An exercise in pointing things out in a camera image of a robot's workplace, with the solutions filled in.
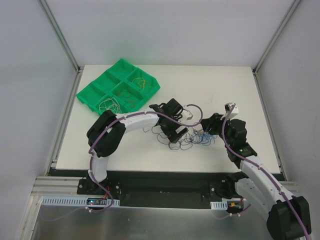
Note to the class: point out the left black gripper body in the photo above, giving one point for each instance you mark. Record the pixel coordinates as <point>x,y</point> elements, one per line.
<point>173,122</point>

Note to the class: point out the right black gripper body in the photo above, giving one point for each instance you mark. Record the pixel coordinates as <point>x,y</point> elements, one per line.
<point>213,123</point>

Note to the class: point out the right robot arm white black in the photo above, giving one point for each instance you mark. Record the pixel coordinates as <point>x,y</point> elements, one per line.
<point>287,217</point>

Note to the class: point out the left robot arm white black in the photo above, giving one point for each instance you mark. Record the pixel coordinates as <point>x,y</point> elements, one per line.
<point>105,135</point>

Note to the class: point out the green compartment tray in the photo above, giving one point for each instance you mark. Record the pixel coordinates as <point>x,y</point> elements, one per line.
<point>122,88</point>

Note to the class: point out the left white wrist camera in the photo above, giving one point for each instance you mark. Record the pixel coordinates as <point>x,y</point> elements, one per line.
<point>186,113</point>

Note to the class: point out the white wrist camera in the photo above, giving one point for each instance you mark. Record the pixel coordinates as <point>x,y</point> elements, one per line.
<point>231,110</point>
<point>186,113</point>

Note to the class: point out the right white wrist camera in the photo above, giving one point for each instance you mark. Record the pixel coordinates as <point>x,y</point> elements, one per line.
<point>231,110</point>

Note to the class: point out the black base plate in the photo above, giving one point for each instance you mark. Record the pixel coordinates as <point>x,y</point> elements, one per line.
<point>154,189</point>

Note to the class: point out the right white cable duct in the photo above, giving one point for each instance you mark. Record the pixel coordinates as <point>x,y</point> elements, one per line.
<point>219,205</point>

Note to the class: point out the white cable duct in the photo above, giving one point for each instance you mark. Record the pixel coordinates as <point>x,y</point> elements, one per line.
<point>219,205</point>
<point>71,201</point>

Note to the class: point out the left aluminium frame post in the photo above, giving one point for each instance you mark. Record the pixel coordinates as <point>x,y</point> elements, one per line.
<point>59,34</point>

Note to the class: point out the aluminium frame post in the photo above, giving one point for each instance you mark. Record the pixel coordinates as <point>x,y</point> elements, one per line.
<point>59,34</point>
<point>277,34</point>

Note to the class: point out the left white cable duct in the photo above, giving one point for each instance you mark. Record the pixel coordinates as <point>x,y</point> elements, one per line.
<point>71,201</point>

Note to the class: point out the aluminium frame rail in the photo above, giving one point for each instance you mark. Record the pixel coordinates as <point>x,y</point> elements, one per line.
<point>55,185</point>

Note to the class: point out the right aluminium frame post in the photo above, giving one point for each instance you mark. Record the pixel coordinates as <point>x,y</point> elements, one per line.
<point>277,34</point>

